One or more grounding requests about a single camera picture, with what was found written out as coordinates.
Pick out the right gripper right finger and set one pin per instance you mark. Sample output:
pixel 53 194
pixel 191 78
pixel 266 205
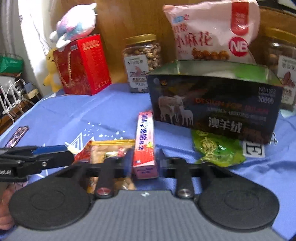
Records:
pixel 182 172

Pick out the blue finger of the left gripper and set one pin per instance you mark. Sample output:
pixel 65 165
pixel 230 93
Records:
pixel 45 158

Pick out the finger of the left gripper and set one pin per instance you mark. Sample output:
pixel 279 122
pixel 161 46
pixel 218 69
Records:
pixel 24 151

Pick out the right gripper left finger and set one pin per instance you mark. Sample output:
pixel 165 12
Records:
pixel 106 172

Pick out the yellow peanut snack packet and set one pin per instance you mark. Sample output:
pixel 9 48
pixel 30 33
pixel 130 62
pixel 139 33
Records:
pixel 101 150

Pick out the red spicy snack packet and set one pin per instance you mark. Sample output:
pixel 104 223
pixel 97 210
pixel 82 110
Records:
pixel 85 154

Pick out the pink white milk carton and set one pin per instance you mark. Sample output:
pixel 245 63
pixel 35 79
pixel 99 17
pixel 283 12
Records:
pixel 144 158

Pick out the person's left hand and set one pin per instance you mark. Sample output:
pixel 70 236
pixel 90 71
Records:
pixel 6 220

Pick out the dark smartphone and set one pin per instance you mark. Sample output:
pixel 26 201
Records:
pixel 16 137

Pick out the olive green snack pouch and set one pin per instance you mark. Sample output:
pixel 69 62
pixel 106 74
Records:
pixel 218 150

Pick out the blue patterned bedsheet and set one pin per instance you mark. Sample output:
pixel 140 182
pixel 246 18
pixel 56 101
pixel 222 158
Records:
pixel 112 114

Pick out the yellow duck plush toy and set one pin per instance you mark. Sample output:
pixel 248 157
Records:
pixel 53 77

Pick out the green basket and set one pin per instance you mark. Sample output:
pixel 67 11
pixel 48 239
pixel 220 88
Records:
pixel 11 65

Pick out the black sheep print box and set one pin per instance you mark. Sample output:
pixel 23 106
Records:
pixel 230 99

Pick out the red gift box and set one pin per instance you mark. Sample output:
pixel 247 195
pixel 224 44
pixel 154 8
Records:
pixel 82 66

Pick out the cashew jar gold lid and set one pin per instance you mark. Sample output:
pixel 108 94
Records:
pixel 142 54

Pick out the white pastel plush toy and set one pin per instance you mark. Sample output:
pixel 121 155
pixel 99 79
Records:
pixel 77 23

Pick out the pink twisted dough snack bag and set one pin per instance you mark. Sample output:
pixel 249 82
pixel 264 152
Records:
pixel 214 30

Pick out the wooden headboard panel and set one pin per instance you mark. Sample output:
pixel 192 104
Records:
pixel 118 20

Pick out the dark nut jar gold lid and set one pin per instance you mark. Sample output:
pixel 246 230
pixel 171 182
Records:
pixel 283 67

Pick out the brown woven mat cushion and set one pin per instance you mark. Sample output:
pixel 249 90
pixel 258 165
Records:
pixel 270 18

